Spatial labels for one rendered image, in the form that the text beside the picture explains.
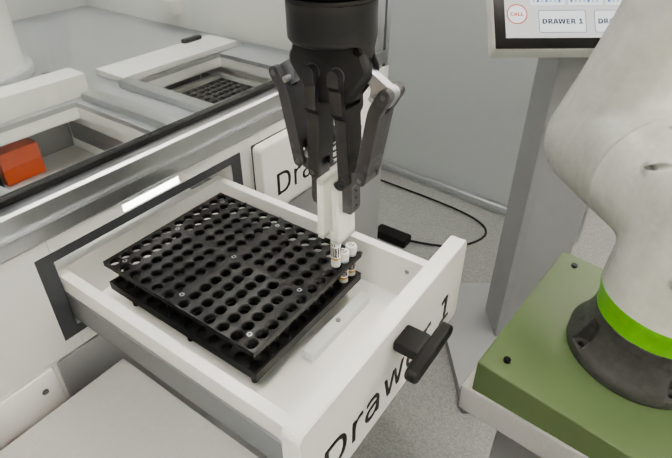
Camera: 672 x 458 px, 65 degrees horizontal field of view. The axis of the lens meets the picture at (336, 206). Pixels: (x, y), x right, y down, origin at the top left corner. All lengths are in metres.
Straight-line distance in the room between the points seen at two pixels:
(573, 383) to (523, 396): 0.06
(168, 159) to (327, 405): 0.37
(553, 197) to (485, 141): 0.86
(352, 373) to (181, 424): 0.25
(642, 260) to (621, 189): 0.07
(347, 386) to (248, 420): 0.10
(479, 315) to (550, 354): 1.14
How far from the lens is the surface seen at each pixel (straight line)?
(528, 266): 1.57
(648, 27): 0.63
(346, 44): 0.42
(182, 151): 0.68
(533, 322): 0.69
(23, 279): 0.61
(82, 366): 0.71
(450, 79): 2.26
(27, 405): 0.70
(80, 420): 0.67
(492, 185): 2.34
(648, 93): 0.64
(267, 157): 0.76
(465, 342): 1.71
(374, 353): 0.45
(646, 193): 0.57
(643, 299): 0.59
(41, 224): 0.60
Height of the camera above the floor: 1.26
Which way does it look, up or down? 33 degrees down
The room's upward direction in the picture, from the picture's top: straight up
